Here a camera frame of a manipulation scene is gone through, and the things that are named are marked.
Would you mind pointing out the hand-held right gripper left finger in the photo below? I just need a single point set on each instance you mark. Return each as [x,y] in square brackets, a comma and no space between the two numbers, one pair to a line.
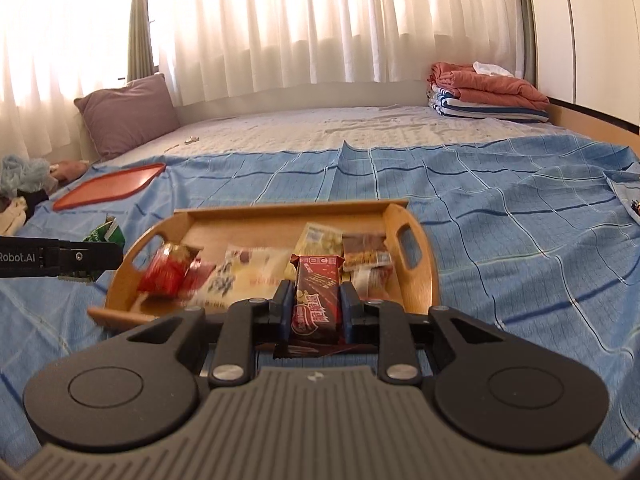
[286,310]

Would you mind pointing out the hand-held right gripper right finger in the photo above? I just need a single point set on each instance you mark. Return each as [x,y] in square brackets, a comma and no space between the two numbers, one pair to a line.
[348,312]

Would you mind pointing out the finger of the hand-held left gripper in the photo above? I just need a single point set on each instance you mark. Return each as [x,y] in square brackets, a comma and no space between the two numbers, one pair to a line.
[90,257]

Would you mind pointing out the green pea packet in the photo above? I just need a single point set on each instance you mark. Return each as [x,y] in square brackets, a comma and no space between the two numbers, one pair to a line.
[107,232]

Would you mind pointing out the dark red chocolate bar packet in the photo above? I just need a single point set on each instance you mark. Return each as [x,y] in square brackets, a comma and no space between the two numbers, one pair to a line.
[317,300]

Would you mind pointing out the brown nut bar packet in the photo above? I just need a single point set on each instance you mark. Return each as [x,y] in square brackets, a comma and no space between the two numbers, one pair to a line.
[365,250]
[375,280]

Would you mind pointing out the white pastry packet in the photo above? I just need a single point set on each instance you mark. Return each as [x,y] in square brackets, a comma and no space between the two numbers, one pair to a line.
[245,270]

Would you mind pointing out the red snack packet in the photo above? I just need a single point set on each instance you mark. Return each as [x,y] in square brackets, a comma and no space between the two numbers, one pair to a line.
[165,270]

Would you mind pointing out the large yellow snack packet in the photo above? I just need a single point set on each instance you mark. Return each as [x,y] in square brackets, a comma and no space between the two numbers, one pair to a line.
[320,237]

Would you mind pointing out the wooden serving tray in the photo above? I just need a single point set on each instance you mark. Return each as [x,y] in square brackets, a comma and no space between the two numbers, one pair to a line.
[260,225]

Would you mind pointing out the cream cloth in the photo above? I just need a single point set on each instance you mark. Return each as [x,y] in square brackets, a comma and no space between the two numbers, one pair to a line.
[12,215]

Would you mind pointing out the red plastic tray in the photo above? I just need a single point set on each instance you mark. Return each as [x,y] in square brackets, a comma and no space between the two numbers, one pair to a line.
[110,185]

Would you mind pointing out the blue-grey cloth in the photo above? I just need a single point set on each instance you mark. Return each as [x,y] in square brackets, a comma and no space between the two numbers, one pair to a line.
[22,172]

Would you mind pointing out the pink cloth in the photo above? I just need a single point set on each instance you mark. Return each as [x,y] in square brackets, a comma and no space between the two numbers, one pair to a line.
[70,170]

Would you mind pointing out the purple pillow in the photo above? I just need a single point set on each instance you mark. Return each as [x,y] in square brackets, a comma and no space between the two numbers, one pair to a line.
[130,115]

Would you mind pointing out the blue checked bedsheet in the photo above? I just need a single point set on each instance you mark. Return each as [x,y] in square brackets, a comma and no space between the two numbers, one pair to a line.
[500,240]

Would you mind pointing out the white quilted mattress cover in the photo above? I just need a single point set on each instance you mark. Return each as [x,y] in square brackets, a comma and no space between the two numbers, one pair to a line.
[325,130]

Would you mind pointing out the blue striped folded blanket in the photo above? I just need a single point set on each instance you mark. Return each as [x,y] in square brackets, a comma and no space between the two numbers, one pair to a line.
[450,102]

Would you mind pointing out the olive drape curtain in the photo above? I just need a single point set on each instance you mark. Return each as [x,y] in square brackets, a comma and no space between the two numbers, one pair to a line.
[141,20]
[527,20]

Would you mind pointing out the folded blankets stack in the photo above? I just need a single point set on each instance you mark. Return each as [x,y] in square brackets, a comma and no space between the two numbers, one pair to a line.
[490,87]

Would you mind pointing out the white folded cloth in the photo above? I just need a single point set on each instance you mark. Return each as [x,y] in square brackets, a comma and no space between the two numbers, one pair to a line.
[492,69]

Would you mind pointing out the white sheer curtain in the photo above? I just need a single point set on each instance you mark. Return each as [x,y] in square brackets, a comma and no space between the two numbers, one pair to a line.
[300,20]

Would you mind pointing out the small doll toy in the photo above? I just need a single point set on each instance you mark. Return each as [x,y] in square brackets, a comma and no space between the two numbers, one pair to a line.
[635,207]

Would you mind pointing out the white wardrobe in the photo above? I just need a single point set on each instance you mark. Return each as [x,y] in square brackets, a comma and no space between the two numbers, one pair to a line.
[585,35]

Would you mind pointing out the wooden bed frame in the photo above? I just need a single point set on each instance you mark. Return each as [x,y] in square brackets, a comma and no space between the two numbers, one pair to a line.
[595,115]

